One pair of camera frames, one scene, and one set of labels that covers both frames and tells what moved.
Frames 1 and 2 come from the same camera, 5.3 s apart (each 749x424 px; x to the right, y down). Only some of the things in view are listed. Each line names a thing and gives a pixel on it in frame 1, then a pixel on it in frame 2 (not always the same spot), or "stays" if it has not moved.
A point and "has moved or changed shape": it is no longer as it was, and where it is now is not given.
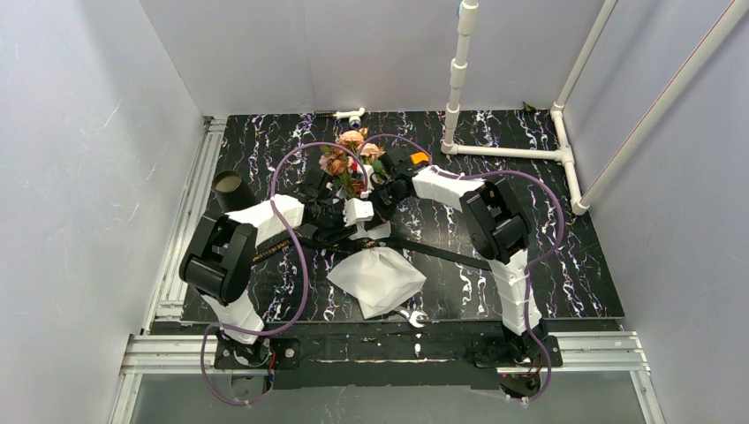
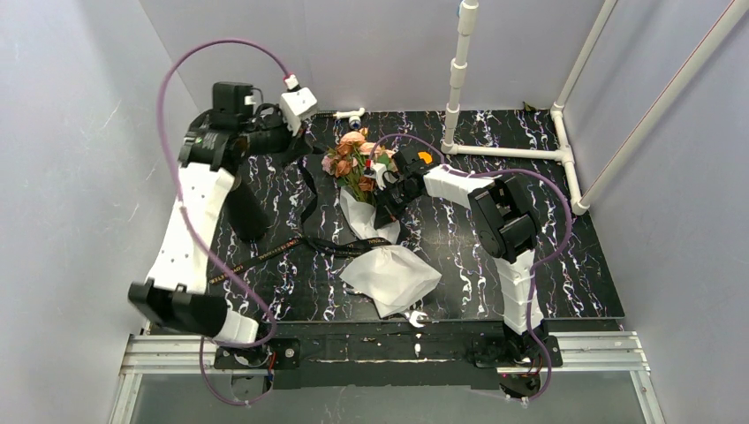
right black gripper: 382,191 stays
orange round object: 419,156 stays
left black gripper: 327,195 -> 298,144
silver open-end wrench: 412,317 stays
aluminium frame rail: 171,344 stays
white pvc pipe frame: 580,201 stays
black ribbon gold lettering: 339,239 has moved or changed shape
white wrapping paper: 377,277 has moved or changed shape
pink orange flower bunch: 348,153 stays
